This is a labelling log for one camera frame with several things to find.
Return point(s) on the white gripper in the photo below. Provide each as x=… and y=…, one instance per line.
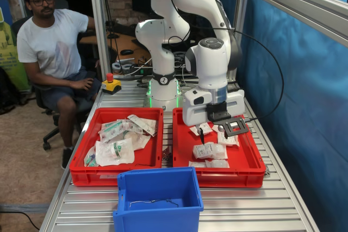
x=194, y=109

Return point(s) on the white bandage roll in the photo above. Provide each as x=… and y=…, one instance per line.
x=217, y=163
x=212, y=151

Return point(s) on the man's right forearm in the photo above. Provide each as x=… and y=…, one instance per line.
x=51, y=79

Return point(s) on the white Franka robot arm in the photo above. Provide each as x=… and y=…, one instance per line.
x=163, y=52

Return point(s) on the red crate with bandages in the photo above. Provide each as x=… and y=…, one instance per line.
x=244, y=161

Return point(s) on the man's right hand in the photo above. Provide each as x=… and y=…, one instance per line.
x=84, y=84

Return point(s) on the flat white bandage packet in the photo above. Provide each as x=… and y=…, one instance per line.
x=231, y=141
x=194, y=130

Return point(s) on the white packet with barcode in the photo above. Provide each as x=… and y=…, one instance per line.
x=144, y=124

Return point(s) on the clear plastic packet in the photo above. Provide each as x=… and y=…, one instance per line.
x=141, y=141

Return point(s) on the blue fabric curtain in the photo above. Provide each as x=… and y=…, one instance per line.
x=299, y=120

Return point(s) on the white sterile packet black marks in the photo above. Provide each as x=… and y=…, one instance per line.
x=125, y=134

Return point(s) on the black power strip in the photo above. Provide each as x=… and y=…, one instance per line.
x=141, y=71

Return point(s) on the blue open-front storage bin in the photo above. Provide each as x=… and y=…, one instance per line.
x=157, y=218

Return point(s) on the packet with green cannula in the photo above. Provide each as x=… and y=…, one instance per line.
x=108, y=128

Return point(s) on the red crate with medical supplies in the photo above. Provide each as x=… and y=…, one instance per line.
x=114, y=177

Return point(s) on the grey tape roll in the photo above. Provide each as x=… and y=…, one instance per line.
x=117, y=67
x=125, y=67

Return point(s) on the yellow emergency stop button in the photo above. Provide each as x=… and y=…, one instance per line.
x=111, y=87

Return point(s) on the black computer mouse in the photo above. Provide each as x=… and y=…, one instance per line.
x=126, y=51

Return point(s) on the green and blue small packets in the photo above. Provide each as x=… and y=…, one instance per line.
x=91, y=160

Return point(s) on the wooden desk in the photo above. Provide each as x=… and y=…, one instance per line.
x=114, y=43

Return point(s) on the black office chair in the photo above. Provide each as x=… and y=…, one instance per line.
x=51, y=134

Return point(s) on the seated man white t-shirt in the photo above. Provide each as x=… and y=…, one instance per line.
x=51, y=41

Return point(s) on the grey floor strip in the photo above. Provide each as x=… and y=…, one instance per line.
x=21, y=207

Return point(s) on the black bag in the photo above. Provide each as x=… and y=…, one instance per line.
x=8, y=90

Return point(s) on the green banner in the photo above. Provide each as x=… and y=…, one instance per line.
x=12, y=52

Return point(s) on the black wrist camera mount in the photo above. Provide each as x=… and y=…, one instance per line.
x=233, y=127

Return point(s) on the metal angle bracket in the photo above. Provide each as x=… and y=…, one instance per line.
x=167, y=154

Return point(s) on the aluminium frame post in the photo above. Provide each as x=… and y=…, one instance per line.
x=98, y=25
x=241, y=39

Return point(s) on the long aluminium frame beam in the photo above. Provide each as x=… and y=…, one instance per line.
x=299, y=3

